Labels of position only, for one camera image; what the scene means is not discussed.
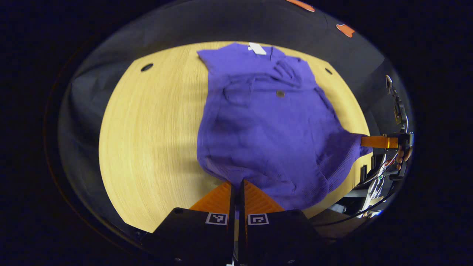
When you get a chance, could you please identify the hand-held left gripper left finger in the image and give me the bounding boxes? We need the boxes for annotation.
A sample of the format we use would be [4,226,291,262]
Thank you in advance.
[142,181,236,266]

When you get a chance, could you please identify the purple jacket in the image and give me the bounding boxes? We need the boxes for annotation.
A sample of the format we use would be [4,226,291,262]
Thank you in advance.
[196,42,373,211]

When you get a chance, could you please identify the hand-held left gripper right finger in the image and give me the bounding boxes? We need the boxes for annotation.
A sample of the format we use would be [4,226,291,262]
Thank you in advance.
[238,179,326,266]

